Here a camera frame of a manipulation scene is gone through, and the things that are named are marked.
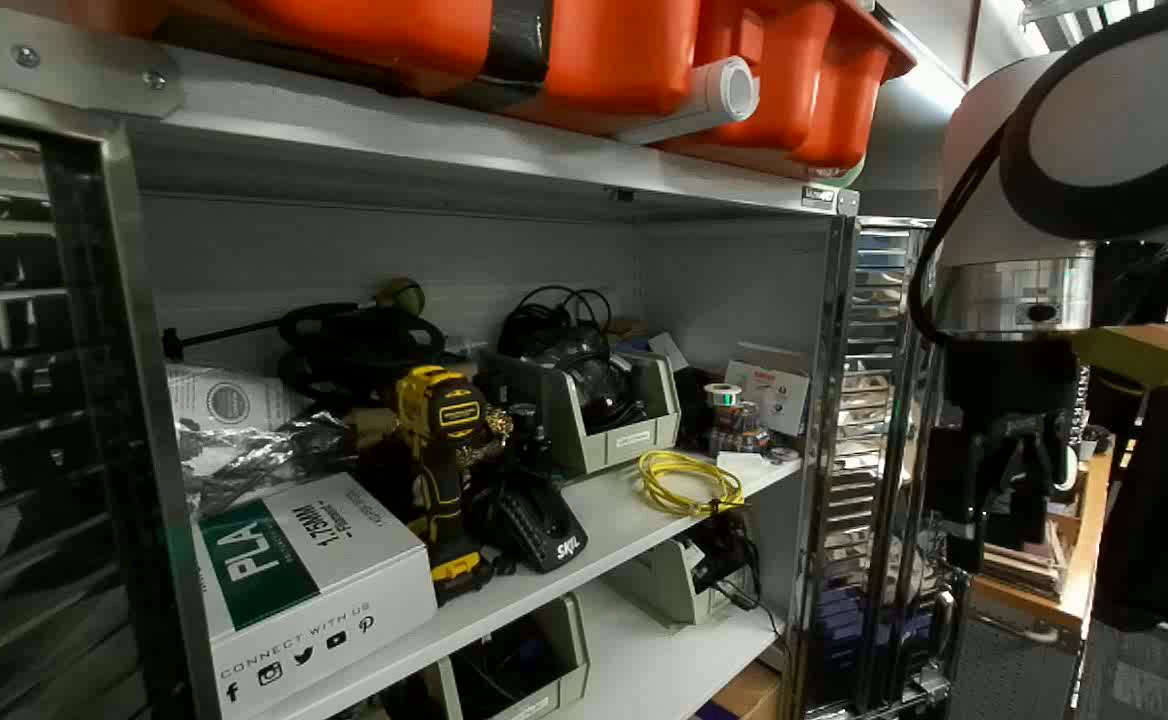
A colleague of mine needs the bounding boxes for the black power tool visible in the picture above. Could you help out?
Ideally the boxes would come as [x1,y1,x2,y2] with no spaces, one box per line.
[160,277,454,410]

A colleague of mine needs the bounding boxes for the yellow held object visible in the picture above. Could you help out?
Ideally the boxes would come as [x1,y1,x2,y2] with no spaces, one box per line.
[1069,318,1168,397]

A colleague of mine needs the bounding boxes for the yellow cable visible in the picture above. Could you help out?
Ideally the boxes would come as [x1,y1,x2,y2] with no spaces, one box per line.
[632,448,748,524]

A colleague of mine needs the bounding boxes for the black battery charger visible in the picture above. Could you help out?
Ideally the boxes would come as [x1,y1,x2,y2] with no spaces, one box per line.
[485,471,594,577]

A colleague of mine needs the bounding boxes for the clear bag with white mask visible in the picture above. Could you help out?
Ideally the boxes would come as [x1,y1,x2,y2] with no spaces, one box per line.
[160,359,353,519]

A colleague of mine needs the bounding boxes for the white bin label sticker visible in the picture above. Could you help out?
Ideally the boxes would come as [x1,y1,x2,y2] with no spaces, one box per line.
[600,423,666,463]

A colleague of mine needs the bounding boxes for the steel rack cabinet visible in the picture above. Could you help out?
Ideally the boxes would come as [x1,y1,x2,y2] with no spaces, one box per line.
[817,216,964,715]

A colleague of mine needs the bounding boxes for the yellow black cordless drill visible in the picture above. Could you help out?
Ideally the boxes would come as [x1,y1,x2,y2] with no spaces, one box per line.
[353,359,520,609]

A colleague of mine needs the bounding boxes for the white green PLA box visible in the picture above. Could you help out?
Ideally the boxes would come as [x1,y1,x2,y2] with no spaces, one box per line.
[193,468,440,715]

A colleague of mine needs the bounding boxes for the reflective steel cabinet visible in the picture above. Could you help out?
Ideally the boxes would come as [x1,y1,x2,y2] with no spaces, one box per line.
[0,78,176,720]

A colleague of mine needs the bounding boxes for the wooden table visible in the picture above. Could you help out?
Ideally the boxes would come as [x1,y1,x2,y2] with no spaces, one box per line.
[964,436,1124,650]

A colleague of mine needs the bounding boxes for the black coiled cables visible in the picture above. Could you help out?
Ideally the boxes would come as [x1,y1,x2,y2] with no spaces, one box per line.
[494,279,623,364]

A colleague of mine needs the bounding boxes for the white plastic tube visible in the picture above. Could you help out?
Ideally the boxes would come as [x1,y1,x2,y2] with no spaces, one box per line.
[616,51,766,148]

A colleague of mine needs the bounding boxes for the white printed package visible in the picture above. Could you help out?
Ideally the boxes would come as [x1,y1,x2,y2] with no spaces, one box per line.
[719,351,817,446]

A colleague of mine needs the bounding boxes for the orange plastic storage bin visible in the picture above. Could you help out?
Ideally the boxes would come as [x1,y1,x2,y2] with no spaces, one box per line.
[139,0,704,123]
[688,0,920,176]

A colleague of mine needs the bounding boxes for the grey metal shelf unit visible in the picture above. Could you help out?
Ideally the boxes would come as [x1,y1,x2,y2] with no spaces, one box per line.
[0,0,868,720]

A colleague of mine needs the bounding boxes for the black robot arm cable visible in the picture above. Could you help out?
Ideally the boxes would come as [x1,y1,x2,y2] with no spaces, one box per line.
[904,119,1020,351]

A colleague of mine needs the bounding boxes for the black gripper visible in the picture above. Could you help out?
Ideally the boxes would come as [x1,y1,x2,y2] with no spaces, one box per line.
[934,337,1085,577]

